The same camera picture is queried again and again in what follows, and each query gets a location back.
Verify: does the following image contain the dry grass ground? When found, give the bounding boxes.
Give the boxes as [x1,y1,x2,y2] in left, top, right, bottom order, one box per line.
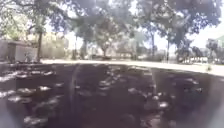
[0,62,224,128]

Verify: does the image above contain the pale sandy road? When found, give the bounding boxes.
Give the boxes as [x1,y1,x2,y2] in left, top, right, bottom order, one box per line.
[39,58,224,78]

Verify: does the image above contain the tree with leaning trunk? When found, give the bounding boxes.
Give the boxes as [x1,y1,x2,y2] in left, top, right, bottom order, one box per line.
[13,0,73,63]

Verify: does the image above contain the grey low building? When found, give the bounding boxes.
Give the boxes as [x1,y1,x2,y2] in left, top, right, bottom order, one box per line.
[0,39,39,63]

